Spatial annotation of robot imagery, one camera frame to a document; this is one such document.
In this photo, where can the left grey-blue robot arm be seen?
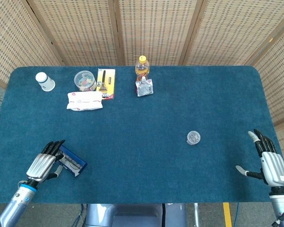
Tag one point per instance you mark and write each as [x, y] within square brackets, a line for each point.
[16, 205]

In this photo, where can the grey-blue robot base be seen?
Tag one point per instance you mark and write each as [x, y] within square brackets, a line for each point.
[132, 216]

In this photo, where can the razor on yellow blister card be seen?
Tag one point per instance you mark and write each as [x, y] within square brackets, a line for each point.
[109, 80]

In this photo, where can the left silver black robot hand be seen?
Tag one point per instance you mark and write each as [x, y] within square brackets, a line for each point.
[41, 165]

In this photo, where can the clear jar of colourful clips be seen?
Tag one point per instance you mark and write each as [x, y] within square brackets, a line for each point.
[85, 80]

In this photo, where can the blue carpet table cover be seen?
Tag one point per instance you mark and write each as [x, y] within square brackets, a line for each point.
[142, 118]

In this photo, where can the small clear jar of paperclips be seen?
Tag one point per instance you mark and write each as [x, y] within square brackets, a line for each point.
[193, 138]

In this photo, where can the blue cardboard glasses case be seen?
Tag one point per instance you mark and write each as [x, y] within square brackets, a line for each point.
[79, 160]

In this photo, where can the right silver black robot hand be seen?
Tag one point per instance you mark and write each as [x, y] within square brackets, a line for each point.
[274, 169]

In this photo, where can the white tissue pack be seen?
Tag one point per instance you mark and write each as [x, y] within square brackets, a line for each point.
[84, 101]

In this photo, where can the white paper cup blue band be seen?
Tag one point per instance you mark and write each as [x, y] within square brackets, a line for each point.
[46, 82]

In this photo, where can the woven bamboo folding screen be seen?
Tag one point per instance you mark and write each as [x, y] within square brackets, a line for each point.
[156, 30]

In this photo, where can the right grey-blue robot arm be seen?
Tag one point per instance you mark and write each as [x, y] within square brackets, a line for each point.
[280, 205]

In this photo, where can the silver spout pouch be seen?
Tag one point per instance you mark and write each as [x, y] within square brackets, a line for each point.
[144, 89]

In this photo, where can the yellow-capped drink bottle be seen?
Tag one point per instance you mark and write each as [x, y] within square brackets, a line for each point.
[142, 68]

